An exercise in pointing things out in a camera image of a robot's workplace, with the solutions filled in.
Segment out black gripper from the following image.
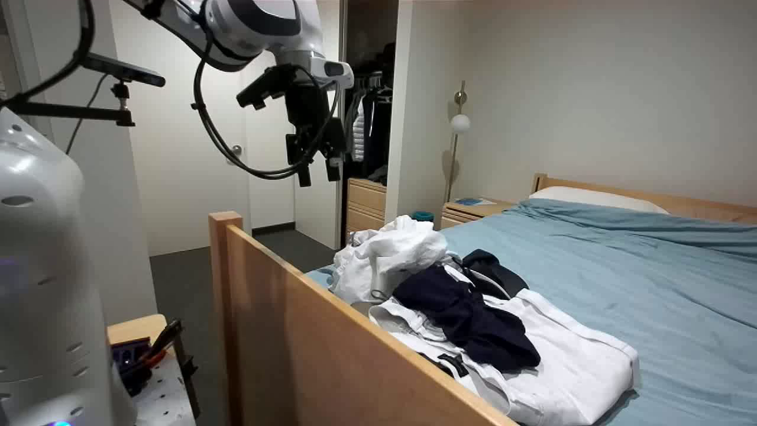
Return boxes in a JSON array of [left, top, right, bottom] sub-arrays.
[[284, 74, 348, 190]]

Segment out black cloth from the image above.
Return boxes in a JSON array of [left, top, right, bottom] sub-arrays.
[[390, 261, 543, 377]]

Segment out bed with blue sheet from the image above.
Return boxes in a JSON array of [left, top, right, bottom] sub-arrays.
[[304, 196, 757, 426]]

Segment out open white door panel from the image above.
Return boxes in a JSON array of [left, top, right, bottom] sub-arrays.
[[291, 0, 348, 250]]

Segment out striped hanging shirt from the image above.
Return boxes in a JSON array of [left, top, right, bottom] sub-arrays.
[[348, 91, 369, 166]]

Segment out wooden slatted dresser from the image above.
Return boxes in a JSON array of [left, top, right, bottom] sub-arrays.
[[344, 174, 388, 237]]

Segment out dark hanging closet clothes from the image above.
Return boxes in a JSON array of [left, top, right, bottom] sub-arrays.
[[361, 43, 395, 186]]

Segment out crumpled white shirt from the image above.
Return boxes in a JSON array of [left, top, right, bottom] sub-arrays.
[[328, 213, 451, 304]]

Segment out floor lamp with globe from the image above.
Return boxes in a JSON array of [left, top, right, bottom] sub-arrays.
[[445, 78, 473, 206]]

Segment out wooden nightstand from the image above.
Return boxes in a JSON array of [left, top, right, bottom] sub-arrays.
[[437, 196, 515, 232]]

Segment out small dark navy garment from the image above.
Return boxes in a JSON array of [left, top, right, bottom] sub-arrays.
[[458, 248, 529, 300]]

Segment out light wooden block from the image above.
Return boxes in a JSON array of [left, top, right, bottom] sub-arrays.
[[104, 313, 169, 349]]

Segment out black electronics box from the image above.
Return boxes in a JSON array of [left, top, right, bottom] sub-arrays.
[[109, 336, 155, 393]]

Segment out white perforated robot table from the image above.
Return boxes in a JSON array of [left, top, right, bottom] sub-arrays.
[[126, 346, 199, 426]]

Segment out white pillow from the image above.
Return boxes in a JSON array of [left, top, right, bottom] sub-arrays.
[[527, 185, 671, 218]]

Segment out white shorts with grey trim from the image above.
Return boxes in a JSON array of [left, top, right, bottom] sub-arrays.
[[367, 263, 639, 426]]

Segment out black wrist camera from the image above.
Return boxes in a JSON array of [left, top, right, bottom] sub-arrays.
[[233, 63, 301, 111]]

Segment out white door with handle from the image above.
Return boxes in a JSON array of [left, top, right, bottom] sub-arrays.
[[109, 0, 297, 258]]

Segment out wooden bed frame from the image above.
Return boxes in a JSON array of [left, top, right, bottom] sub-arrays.
[[206, 172, 757, 426]]

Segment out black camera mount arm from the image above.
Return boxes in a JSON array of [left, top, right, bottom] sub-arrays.
[[0, 0, 168, 129]]

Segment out black orange handled tool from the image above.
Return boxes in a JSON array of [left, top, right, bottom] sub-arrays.
[[141, 316, 186, 369]]

